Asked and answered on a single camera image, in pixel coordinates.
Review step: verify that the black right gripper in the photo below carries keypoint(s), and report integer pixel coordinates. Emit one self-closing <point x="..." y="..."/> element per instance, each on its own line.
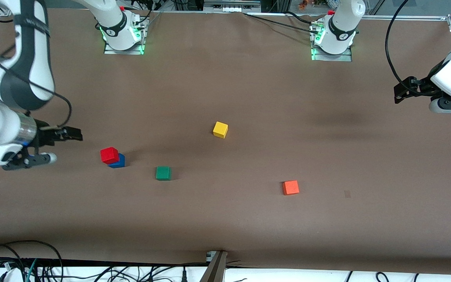
<point x="47" y="135"/>

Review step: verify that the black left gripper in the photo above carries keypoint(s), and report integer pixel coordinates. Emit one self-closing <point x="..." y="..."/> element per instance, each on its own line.
<point x="420" y="87"/>

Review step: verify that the red wooden block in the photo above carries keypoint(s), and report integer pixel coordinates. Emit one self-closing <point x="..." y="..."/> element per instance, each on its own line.
<point x="109" y="155"/>

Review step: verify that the blue wooden block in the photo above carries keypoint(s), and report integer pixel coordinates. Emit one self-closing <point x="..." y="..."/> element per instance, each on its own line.
<point x="119" y="162"/>

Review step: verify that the green wooden block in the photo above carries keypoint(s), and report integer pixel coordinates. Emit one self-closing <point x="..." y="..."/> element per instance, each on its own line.
<point x="163" y="172"/>

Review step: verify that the yellow wooden block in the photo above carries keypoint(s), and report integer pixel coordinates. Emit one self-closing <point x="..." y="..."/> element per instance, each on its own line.
<point x="220" y="129"/>

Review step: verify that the orange wooden block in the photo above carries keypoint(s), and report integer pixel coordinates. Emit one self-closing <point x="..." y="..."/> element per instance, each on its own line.
<point x="290" y="187"/>

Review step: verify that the brown paper table cover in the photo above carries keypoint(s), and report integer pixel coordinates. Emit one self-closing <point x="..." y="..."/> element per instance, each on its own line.
<point x="225" y="78"/>

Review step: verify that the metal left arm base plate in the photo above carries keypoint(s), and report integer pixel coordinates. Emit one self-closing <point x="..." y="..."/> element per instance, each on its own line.
<point x="333" y="57"/>

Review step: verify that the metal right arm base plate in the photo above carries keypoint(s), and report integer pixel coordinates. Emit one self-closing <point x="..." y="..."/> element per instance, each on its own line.
<point x="125" y="50"/>

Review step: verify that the grey metal camera post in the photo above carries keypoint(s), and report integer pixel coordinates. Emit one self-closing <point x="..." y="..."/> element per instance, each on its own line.
<point x="215" y="270"/>

